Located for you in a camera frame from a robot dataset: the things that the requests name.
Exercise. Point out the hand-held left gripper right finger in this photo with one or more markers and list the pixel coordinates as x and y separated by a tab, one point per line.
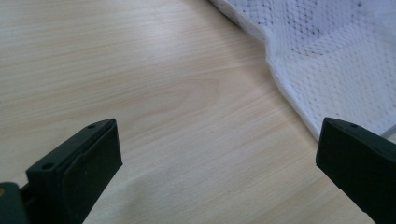
358	168

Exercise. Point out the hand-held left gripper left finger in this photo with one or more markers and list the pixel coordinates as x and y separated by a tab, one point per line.
77	174

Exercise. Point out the white mesh laundry bag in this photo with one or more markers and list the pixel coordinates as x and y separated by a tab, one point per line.
327	56

